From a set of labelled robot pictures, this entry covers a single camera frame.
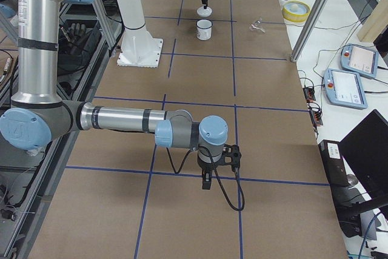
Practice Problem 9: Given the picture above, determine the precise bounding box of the white enamel mug lid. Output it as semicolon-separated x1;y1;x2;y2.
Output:
196;6;213;18

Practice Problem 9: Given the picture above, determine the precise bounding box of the white enamel mug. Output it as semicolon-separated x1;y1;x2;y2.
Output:
196;19;213;41

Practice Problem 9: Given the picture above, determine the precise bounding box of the yellow tape roll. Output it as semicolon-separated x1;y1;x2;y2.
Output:
282;0;311;22

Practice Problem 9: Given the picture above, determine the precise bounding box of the black box device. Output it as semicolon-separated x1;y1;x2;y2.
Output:
318;140;351;187

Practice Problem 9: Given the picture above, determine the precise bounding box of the orange connector board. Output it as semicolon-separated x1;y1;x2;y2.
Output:
303;87;316;103

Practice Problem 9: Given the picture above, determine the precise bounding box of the black monitor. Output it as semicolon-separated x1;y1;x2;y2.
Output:
338;109;388;220

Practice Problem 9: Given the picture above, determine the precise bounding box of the near teach pendant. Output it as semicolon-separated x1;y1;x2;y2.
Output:
323;69;368;109

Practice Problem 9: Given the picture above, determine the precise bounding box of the teach pendant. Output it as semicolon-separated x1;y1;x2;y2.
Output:
340;44;378;79
323;69;368;109

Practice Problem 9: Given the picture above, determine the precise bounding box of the far teach pendant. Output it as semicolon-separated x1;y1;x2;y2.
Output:
340;44;378;79

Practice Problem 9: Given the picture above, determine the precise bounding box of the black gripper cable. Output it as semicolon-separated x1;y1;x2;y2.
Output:
166;145;246;211

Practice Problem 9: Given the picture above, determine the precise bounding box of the white camera stand base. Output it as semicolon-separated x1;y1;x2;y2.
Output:
117;0;163;68

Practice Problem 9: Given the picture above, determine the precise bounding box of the aluminium frame post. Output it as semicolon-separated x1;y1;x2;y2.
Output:
290;0;328;62

